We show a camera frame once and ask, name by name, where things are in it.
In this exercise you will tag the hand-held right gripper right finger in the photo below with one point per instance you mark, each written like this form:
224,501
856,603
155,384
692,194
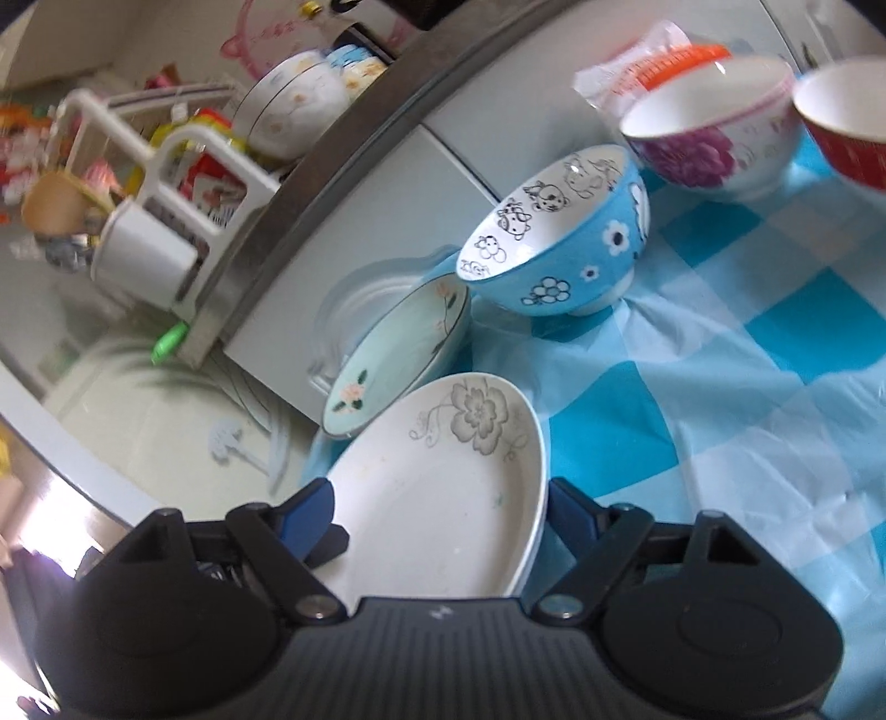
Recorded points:
564,516

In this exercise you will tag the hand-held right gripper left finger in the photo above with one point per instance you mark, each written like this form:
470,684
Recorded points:
311,516

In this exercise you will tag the white plate with grey flower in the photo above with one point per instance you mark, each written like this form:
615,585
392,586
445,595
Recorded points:
429,498

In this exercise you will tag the blue bowl with cartoon animals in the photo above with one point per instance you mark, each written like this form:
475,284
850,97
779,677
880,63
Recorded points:
574,256

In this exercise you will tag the pale green plate with flower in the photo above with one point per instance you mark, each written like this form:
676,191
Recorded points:
387,360

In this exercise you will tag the green plastic clip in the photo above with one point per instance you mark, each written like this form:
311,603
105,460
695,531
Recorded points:
169,343

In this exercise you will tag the blue and white checked tablecloth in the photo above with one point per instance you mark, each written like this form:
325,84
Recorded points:
761,388

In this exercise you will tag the white utensil holder cup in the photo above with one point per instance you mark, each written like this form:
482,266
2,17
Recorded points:
142,253

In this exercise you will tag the red printed carton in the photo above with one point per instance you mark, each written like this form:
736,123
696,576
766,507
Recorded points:
207,187

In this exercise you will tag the white plastic dish rack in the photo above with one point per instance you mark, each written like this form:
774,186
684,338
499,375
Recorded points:
173,166

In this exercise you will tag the yellow bottle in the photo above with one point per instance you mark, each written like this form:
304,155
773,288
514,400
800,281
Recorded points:
207,126

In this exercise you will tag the wooden spoon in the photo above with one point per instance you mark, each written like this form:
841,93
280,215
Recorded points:
52,204

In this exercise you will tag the white bowl with orange flowers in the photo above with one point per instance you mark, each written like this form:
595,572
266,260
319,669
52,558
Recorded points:
291,104

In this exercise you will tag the white bowl with purple flower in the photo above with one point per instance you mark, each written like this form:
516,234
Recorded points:
706,124

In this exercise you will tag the orange and white tissue packet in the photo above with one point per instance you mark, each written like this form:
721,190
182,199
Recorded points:
623,76

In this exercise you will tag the blue and white printed cups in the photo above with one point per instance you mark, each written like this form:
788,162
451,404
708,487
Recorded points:
356,66

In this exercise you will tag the red bowl with white inside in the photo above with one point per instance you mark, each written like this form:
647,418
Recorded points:
851,131

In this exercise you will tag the pink wall sticker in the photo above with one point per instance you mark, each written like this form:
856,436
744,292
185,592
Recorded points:
256,34

